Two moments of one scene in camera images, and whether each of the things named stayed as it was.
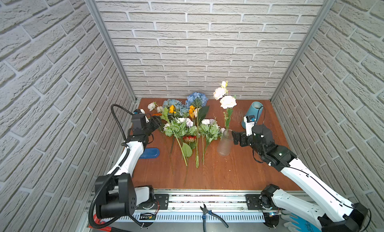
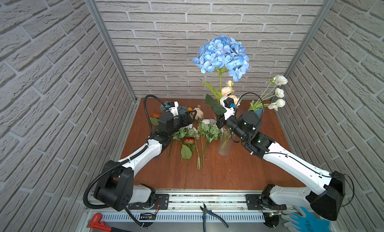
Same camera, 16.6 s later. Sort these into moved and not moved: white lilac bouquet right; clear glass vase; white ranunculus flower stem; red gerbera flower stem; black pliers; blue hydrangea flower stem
Moved: blue hydrangea flower stem; white ranunculus flower stem
Not moved: white lilac bouquet right; clear glass vase; red gerbera flower stem; black pliers
